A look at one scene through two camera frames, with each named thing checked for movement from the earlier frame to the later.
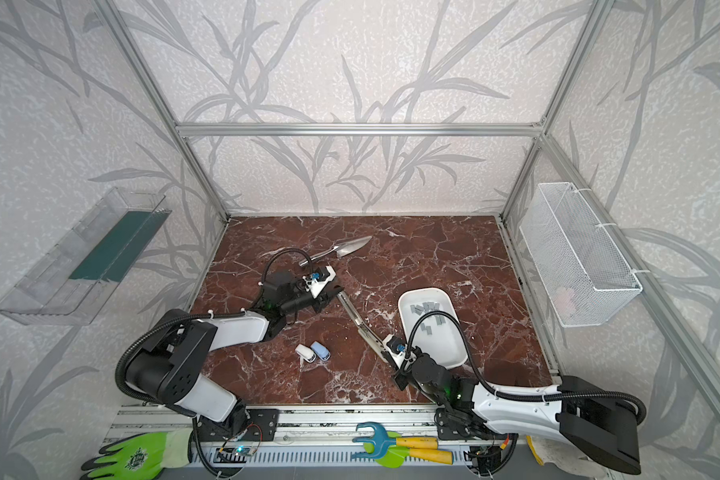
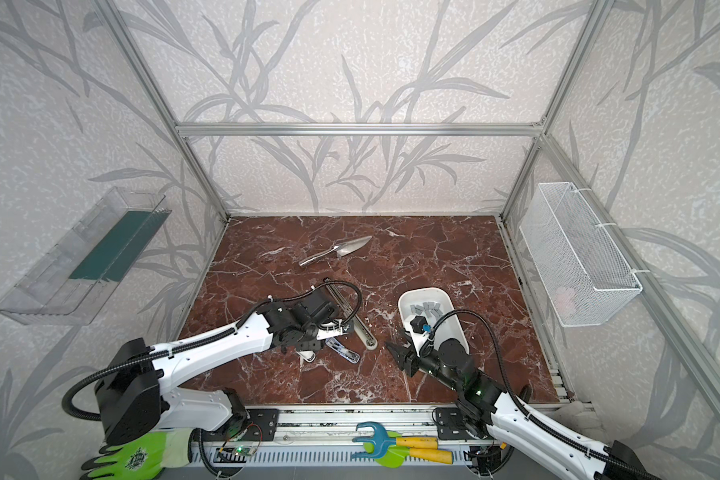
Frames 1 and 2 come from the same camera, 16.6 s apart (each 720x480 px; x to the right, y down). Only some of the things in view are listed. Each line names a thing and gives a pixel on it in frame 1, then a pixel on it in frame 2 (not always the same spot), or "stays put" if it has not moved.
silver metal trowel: x=342 y=249 stays put
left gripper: x=322 y=294 -> x=328 y=327
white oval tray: x=437 y=334 stays put
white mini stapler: x=306 y=353 stays put
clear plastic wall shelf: x=72 y=286 stays put
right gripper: x=401 y=366 -> x=411 y=352
